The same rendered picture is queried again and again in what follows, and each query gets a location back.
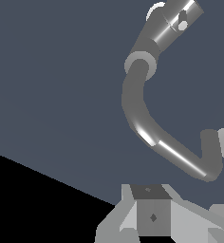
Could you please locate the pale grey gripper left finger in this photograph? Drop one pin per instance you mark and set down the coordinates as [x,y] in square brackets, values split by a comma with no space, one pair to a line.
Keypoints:
[153,218]

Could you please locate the grey metal faucet with spout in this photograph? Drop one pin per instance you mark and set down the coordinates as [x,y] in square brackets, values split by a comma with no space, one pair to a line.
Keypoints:
[134,101]

